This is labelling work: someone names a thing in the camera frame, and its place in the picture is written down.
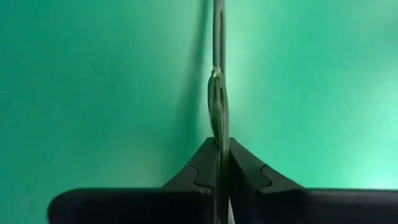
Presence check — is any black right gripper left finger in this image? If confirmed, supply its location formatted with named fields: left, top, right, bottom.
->
left=48, top=136, right=222, bottom=224

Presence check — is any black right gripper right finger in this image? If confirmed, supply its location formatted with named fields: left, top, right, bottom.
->
left=228, top=136, right=398, bottom=224

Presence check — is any red artificial flower bunch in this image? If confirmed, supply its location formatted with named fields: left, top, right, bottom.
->
left=207, top=0, right=231, bottom=224

